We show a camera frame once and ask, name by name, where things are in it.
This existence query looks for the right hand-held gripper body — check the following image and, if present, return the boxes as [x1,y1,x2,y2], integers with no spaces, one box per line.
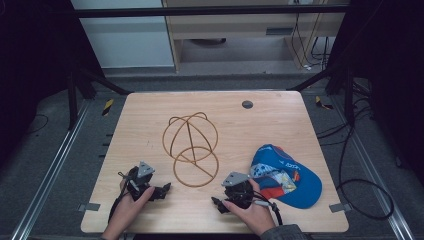
[221,171,256,210]

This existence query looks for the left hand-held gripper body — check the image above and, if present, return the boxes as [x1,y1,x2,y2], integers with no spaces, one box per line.
[126,161,162,202]

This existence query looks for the blue baseball cap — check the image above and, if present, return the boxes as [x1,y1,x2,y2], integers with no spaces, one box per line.
[249,143,324,210]

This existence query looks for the brown wire hat stand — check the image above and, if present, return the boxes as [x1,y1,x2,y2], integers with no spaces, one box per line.
[161,111,220,189]

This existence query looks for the person's right hand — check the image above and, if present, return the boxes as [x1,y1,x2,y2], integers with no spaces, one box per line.
[222,179,277,237]

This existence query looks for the person's left hand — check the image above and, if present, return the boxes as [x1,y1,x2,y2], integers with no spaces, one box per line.
[105,179,156,235]

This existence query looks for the yellow black striped tape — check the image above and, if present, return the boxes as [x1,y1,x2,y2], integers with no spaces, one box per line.
[101,98,115,117]
[314,95,334,111]

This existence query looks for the white cabinet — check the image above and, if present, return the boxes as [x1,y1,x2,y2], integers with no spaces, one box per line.
[70,0,175,69]

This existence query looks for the light wooden desk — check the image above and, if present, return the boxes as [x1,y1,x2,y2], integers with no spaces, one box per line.
[162,0,350,73]

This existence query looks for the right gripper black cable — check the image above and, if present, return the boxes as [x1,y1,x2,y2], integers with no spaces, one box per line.
[252,190,284,227]

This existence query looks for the grey metal table bracket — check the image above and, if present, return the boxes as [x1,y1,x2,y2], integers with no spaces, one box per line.
[328,202,353,214]
[77,202,101,213]

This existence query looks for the aluminium floor rail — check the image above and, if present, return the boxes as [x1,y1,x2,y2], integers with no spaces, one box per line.
[329,95,415,240]
[9,99,92,240]

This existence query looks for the black frame strut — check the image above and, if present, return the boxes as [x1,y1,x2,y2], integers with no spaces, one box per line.
[65,65,133,132]
[287,64,356,126]

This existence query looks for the thin black floor cable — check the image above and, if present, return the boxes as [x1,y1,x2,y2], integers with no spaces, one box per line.
[25,113,50,136]

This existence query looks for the black looped floor cable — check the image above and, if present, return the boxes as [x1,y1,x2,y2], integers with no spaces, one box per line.
[315,96,395,221]

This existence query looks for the black cables under desk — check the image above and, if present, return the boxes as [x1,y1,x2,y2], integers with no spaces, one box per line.
[290,12,332,72]

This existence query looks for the black horizontal frame bar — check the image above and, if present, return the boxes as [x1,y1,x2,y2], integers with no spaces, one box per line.
[70,4,350,19]

